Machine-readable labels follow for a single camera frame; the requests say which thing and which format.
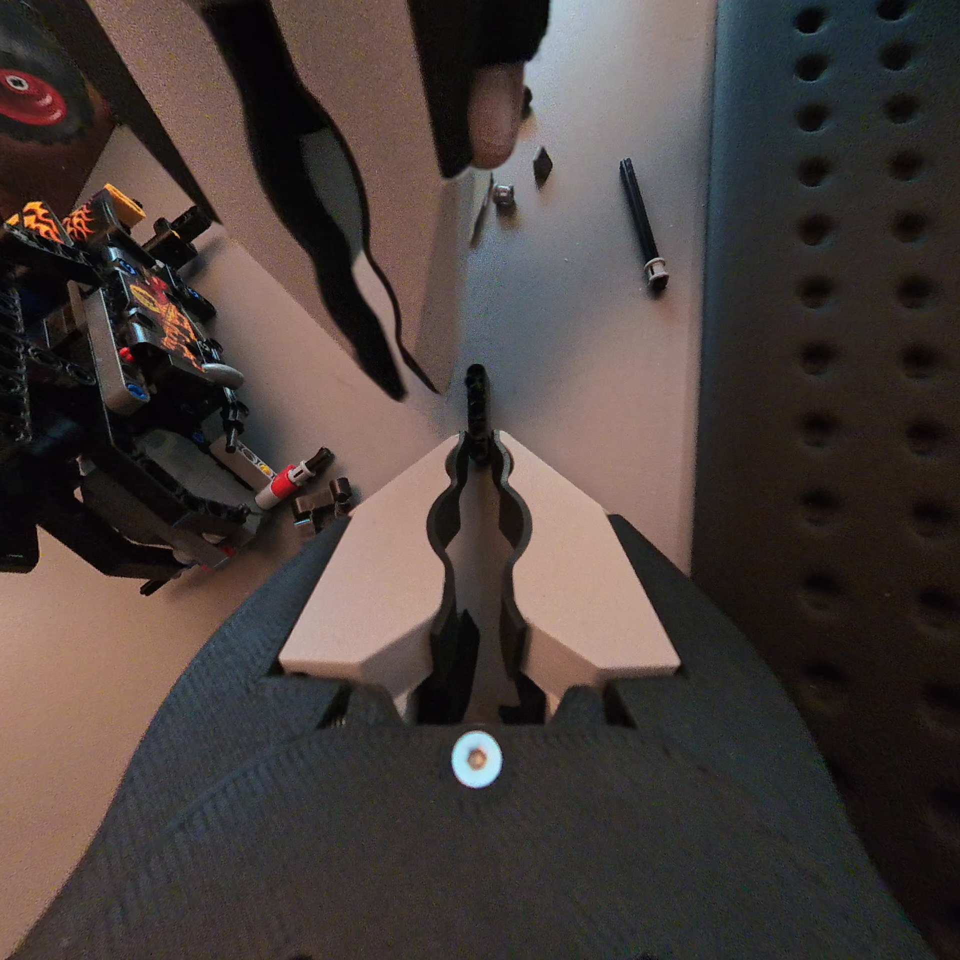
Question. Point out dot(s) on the flame-printed toy truck model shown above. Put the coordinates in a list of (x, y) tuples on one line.
[(135, 360)]

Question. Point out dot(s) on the grey toy bush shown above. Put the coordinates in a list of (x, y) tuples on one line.
[(504, 196)]

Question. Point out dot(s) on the toy truck set box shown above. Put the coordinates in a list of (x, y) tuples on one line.
[(45, 97)]

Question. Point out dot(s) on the small dark toy pin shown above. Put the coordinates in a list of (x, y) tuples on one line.
[(526, 103)]

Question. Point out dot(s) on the dark perforated panel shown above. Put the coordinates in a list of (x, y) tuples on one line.
[(840, 450)]

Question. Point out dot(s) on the short black toy beam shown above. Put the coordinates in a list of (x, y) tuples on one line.
[(478, 405)]

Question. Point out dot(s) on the person's right hand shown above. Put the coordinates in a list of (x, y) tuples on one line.
[(495, 120)]

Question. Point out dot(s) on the grey desk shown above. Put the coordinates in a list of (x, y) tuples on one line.
[(585, 337)]

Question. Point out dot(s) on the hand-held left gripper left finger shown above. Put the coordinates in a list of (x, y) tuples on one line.
[(360, 592)]

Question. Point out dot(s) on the short black axle with stop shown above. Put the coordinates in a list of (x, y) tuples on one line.
[(643, 225)]

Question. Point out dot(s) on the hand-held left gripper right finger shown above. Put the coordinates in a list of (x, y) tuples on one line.
[(600, 592)]

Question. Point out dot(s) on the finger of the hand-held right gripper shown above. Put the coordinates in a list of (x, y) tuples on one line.
[(390, 112), (187, 75)]

